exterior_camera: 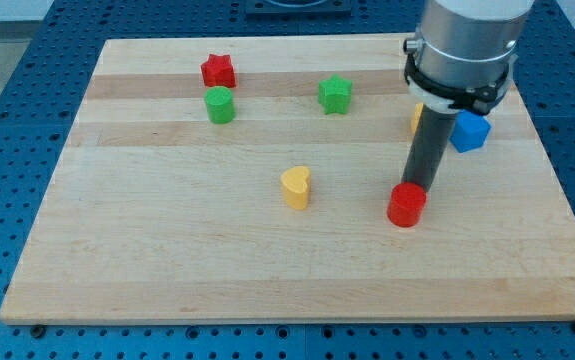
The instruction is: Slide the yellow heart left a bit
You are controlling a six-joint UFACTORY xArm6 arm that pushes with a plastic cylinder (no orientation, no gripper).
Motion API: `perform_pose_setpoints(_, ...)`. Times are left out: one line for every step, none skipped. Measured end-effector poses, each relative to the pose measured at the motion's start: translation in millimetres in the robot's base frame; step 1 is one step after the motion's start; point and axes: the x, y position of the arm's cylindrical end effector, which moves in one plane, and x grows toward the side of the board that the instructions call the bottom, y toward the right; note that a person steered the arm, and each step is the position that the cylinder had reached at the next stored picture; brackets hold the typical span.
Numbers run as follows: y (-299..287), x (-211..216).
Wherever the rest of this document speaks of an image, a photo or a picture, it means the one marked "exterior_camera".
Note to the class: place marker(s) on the yellow block behind rod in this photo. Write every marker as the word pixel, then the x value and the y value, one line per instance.
pixel 414 122

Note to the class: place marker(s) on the black white tool mount ring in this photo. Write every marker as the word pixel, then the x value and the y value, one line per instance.
pixel 447 100

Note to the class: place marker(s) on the blue cube block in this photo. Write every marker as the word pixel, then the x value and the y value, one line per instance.
pixel 470 132

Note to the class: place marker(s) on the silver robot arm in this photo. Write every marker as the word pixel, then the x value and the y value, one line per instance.
pixel 461 57

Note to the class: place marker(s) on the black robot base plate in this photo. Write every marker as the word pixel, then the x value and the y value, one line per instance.
pixel 296 7

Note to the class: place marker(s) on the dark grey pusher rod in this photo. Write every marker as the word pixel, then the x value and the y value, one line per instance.
pixel 431 137

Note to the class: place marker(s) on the wooden board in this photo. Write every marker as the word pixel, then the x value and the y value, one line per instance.
pixel 246 180

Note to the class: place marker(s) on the red star block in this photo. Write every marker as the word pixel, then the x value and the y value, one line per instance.
pixel 218 70

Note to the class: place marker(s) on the yellow heart block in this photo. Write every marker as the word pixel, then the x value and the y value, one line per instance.
pixel 296 187

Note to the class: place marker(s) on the green cylinder block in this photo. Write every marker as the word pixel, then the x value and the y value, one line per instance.
pixel 219 105

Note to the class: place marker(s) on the red cylinder block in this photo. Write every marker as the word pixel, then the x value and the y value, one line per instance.
pixel 406 205

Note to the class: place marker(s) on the green star block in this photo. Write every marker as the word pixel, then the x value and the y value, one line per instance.
pixel 335 94

